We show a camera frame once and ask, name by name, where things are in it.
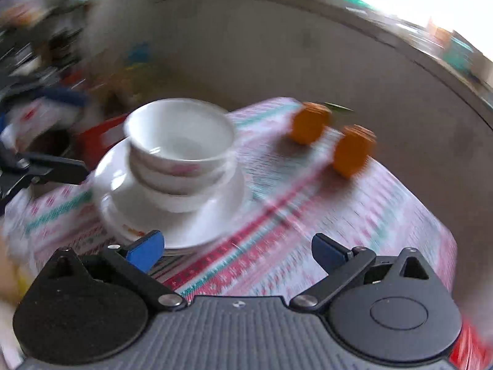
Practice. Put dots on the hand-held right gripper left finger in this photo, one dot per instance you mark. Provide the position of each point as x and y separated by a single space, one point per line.
144 252

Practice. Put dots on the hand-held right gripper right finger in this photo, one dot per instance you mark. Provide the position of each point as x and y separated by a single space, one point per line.
327 252

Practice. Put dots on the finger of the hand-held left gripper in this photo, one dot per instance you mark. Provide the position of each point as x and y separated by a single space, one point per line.
57 169
65 96

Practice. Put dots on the stained white floral plate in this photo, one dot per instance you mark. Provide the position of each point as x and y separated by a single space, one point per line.
208 223

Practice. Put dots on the black trash bin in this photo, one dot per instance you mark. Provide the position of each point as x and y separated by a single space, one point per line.
54 142

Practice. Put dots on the patterned tablecloth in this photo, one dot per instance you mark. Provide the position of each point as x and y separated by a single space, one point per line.
327 219

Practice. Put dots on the red cardboard box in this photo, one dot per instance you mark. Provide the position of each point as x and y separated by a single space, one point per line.
100 138

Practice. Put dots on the bumpy orange without leaf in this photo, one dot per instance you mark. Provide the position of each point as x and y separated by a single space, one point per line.
352 152

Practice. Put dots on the orange with green leaf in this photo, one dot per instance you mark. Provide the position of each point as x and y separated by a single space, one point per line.
308 125

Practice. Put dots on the white kitchen cabinets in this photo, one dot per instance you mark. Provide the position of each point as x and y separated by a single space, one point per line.
269 54

